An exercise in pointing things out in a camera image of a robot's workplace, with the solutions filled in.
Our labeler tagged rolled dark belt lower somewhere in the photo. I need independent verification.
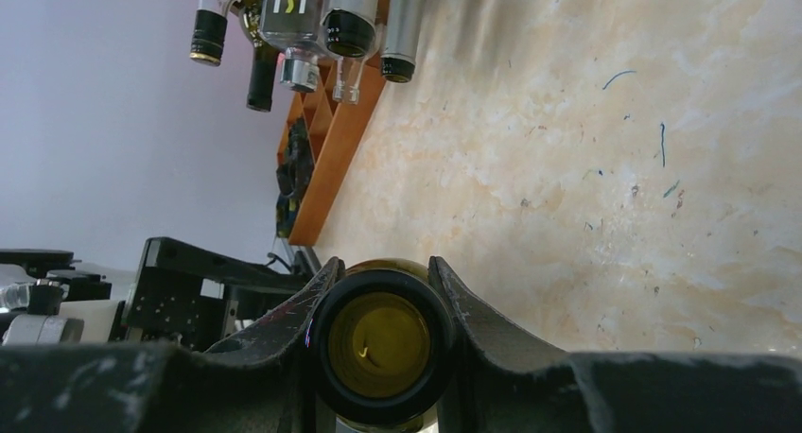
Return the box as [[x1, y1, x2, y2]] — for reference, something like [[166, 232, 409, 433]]
[[275, 196, 300, 238]]

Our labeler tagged rolled dark belt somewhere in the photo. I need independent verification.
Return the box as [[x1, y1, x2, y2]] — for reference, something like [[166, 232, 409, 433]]
[[275, 196, 300, 238], [276, 117, 315, 200]]

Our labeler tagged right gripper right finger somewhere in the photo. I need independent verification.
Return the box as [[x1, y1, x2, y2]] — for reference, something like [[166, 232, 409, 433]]
[[428, 256, 801, 432]]

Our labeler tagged dark green wine bottle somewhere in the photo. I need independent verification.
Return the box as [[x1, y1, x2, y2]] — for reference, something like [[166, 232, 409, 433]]
[[380, 0, 426, 83], [323, 0, 378, 59]]

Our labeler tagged wooden compartment tray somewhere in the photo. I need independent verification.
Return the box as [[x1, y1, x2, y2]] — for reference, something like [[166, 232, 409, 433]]
[[276, 55, 385, 246]]

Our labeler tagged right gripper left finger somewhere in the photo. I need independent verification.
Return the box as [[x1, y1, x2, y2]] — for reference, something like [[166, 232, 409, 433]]
[[1, 257, 344, 432]]

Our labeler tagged clear labelled liquor bottle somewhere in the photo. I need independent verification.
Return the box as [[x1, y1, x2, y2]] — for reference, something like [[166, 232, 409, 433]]
[[189, 0, 240, 66]]

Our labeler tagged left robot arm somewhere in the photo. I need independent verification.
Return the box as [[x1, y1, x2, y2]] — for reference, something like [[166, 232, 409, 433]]
[[1, 237, 321, 352]]

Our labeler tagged rolled dark belt upper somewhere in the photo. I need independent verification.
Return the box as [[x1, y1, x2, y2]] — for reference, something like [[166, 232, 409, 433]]
[[276, 117, 315, 200]]

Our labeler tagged dark green wine bottle front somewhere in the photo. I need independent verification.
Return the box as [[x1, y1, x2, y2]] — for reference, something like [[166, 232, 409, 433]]
[[323, 0, 378, 59]]

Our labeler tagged clear glass bottle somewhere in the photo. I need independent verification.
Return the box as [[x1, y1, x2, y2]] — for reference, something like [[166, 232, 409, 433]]
[[332, 57, 366, 105]]

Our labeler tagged blue square glass bottle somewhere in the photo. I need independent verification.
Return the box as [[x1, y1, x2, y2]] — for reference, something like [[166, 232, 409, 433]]
[[259, 0, 326, 94]]

